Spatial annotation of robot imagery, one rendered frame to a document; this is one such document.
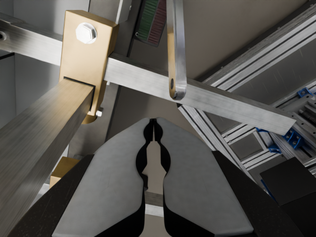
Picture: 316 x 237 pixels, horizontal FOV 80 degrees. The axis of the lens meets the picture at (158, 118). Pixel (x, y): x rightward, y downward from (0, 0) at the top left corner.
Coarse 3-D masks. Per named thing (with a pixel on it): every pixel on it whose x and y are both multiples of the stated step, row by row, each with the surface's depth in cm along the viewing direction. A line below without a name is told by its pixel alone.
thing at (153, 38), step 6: (162, 0) 30; (162, 6) 31; (156, 12) 31; (162, 12) 31; (156, 18) 31; (162, 18) 31; (156, 24) 32; (162, 24) 32; (156, 30) 32; (150, 36) 33; (156, 36) 33; (156, 42) 33
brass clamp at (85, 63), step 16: (64, 16) 20; (80, 16) 20; (96, 16) 23; (64, 32) 20; (112, 32) 21; (64, 48) 21; (80, 48) 21; (96, 48) 21; (112, 48) 24; (64, 64) 22; (80, 64) 22; (96, 64) 22; (80, 80) 23; (96, 80) 23; (96, 96) 24; (96, 112) 27
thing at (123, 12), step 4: (120, 0) 22; (124, 0) 23; (128, 0) 26; (120, 4) 22; (124, 4) 24; (128, 4) 28; (120, 8) 22; (124, 8) 25; (128, 8) 29; (120, 12) 22; (124, 12) 26; (128, 12) 30; (120, 16) 23; (124, 16) 27; (116, 20) 23; (120, 20) 24; (124, 20) 28
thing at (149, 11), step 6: (150, 0) 30; (156, 0) 30; (150, 6) 31; (156, 6) 31; (144, 12) 31; (150, 12) 31; (144, 18) 31; (150, 18) 31; (144, 24) 32; (150, 24) 32; (138, 30) 32; (144, 30) 32; (138, 36) 33; (144, 36) 33
